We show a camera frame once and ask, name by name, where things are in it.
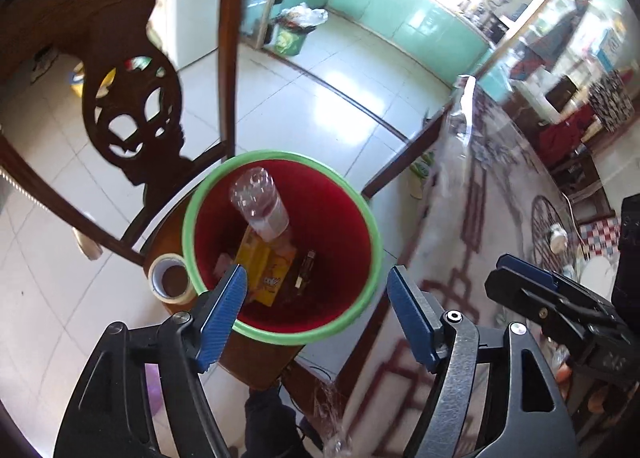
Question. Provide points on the plaid cloth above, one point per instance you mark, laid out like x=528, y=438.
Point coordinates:
x=565, y=35

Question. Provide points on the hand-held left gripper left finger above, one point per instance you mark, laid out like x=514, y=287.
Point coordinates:
x=222, y=323

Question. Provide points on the red bucket with green rim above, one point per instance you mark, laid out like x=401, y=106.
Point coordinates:
x=340, y=248

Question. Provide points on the black white patterned tote bag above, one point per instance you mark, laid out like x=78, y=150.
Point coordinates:
x=612, y=100

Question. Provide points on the checkered game board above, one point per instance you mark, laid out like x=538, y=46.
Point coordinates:
x=602, y=230

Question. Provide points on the clear tape roll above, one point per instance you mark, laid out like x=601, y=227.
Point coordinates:
x=170, y=283

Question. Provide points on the green white packet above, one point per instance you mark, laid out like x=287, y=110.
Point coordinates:
x=422, y=172

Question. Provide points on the white refrigerator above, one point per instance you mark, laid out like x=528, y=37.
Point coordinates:
x=192, y=22

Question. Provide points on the teal lower kitchen cabinets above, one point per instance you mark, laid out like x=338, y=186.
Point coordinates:
x=390, y=2

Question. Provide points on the person's dark trouser leg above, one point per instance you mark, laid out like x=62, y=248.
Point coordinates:
x=272, y=423

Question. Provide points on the small white bottle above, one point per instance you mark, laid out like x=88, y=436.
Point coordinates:
x=557, y=238

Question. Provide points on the brown wooden stool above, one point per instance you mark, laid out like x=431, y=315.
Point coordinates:
x=250, y=363

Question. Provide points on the brown shoulder bag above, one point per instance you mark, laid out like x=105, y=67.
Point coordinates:
x=560, y=93

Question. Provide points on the clear plastic bottle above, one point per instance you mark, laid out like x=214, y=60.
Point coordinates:
x=260, y=203

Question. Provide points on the red garment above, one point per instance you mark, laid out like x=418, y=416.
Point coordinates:
x=565, y=132

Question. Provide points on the carved dark wooden chair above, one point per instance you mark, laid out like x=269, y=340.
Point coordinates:
x=135, y=127

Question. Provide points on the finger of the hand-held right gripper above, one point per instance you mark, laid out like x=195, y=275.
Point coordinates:
x=631, y=248
x=560, y=308

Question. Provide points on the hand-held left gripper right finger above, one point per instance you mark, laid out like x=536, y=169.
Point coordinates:
x=412, y=323

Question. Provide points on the yellow snack packet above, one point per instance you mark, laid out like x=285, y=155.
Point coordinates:
x=262, y=270

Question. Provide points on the pink wrapper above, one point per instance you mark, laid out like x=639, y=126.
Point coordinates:
x=224, y=265

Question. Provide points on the yellow plastic toy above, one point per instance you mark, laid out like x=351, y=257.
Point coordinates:
x=80, y=80

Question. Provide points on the wooden table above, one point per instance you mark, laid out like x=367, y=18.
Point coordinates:
x=400, y=157

